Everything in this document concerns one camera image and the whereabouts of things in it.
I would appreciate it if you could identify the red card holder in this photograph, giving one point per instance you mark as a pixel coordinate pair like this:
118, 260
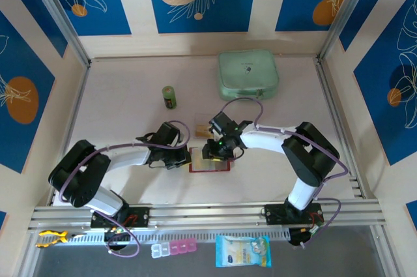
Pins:
208, 166

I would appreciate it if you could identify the gold credit card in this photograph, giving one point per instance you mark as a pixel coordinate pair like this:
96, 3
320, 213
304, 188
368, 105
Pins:
202, 131

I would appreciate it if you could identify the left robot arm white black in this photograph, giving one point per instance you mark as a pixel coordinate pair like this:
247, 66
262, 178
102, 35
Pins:
127, 159

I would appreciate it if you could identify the green cylindrical battery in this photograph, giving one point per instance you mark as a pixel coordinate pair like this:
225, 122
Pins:
169, 96

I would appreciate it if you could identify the mint green zip pouch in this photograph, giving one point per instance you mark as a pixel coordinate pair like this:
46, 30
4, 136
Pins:
247, 75

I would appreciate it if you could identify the white pink pill organizer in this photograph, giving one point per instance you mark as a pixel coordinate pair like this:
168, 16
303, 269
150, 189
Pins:
176, 247

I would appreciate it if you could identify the blue wet wipes packet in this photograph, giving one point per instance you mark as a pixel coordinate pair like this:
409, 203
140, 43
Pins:
242, 252

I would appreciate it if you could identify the aluminium front rail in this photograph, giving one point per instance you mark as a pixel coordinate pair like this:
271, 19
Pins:
208, 213

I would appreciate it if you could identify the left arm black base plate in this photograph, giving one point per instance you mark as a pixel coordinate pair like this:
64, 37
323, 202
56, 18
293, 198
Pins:
140, 216

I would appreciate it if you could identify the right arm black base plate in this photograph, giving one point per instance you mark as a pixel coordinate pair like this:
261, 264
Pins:
273, 215

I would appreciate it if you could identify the aluminium back rail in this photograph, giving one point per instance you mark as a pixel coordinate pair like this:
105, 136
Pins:
146, 59

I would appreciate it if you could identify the aluminium side rail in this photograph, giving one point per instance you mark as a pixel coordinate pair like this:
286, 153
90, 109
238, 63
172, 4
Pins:
342, 127
77, 101

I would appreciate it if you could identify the aluminium corner post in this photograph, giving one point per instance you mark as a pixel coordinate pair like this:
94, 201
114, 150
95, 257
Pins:
348, 13
61, 16

